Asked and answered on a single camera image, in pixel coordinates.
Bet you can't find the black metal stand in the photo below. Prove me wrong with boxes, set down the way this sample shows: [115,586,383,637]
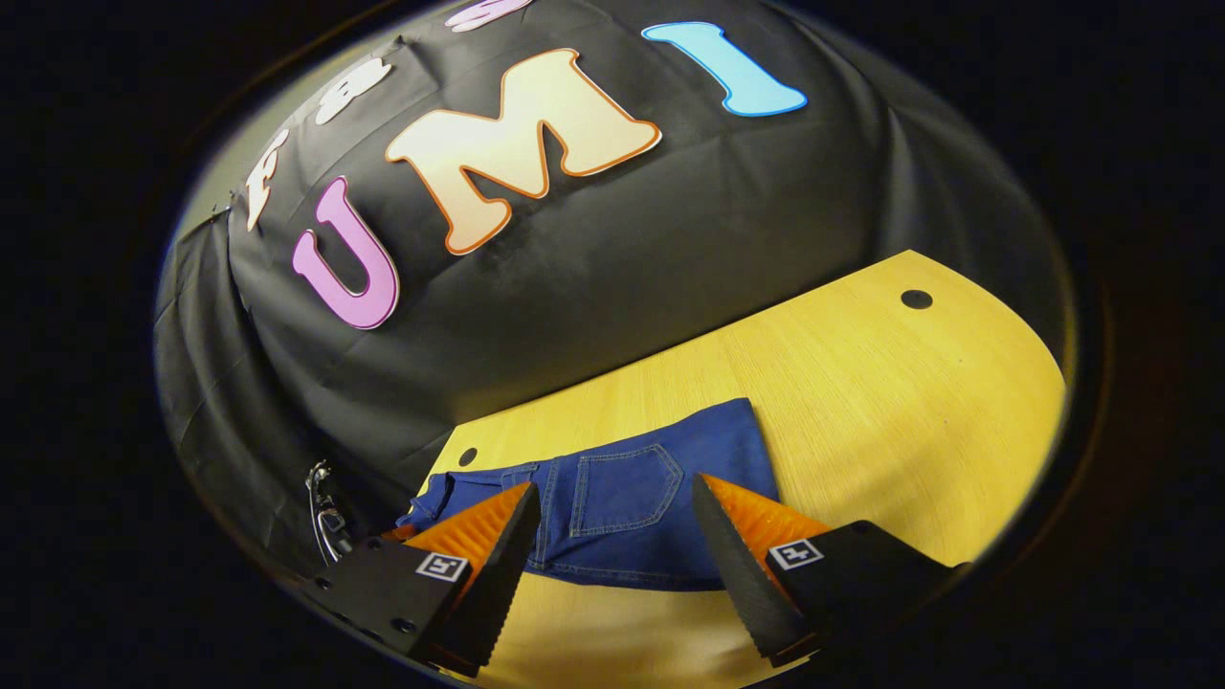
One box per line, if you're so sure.
[304,459,353,566]

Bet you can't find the black backdrop cloth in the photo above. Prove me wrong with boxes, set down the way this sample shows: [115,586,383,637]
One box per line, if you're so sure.
[153,0,1078,575]

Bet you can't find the blue denim jeans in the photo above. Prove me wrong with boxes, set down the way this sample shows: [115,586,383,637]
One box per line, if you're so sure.
[397,397,781,592]

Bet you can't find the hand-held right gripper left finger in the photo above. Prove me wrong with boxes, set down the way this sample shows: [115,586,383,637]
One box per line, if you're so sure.
[304,481,543,678]

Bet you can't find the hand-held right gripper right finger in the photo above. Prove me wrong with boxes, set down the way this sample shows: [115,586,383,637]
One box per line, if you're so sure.
[691,472,958,668]

